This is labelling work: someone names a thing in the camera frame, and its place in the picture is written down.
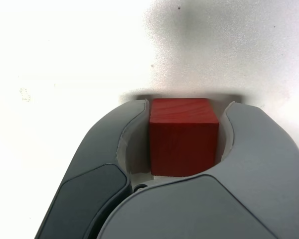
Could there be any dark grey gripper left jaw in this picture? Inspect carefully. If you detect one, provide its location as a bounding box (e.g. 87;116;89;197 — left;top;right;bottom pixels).
36;98;155;239

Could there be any red cube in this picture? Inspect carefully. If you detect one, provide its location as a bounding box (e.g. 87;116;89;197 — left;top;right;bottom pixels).
149;98;220;177

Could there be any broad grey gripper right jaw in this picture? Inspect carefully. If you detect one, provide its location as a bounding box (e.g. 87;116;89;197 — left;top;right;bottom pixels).
96;100;299;239

